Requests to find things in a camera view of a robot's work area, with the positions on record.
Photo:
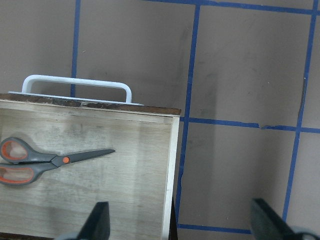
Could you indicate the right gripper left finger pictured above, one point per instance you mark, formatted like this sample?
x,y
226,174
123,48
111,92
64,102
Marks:
x,y
97,225

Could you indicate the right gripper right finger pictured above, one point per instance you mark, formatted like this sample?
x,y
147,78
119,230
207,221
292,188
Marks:
x,y
266,224

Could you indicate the wooden drawer with white handle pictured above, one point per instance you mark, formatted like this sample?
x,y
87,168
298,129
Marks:
x,y
136,179

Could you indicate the orange grey scissors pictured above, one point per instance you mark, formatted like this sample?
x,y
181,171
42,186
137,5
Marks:
x,y
24,165

